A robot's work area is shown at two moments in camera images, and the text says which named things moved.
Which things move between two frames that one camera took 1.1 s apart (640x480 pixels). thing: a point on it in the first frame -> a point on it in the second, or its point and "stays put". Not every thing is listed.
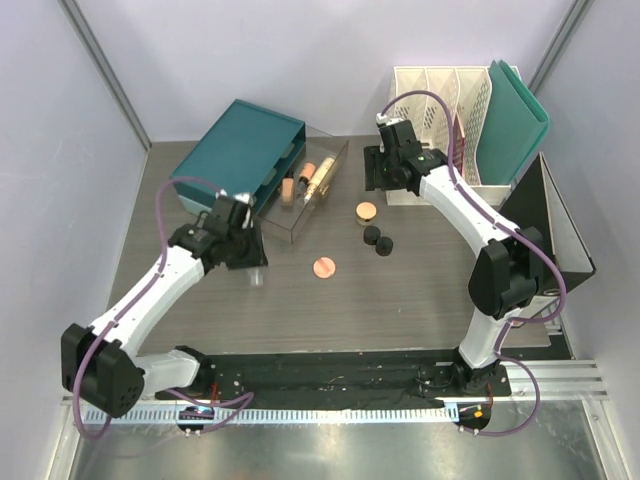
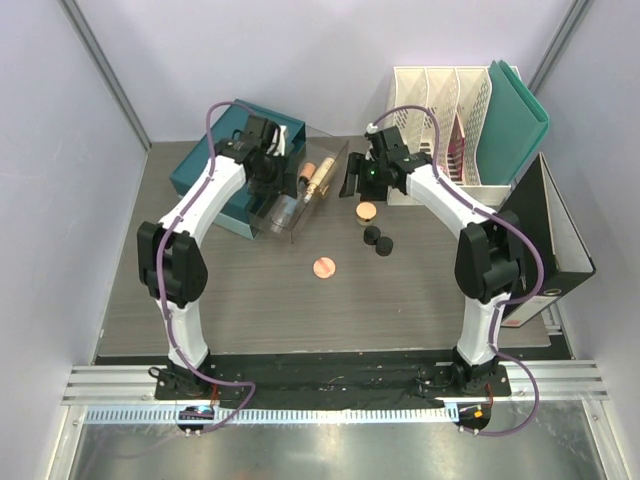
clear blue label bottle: [256, 279] -> [282, 210]
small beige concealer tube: [306, 175] stays put
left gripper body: [245, 251] -> [272, 179]
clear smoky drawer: [300, 189] stays put
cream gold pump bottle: [318, 176] stays put
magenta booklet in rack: [458, 147] stays put
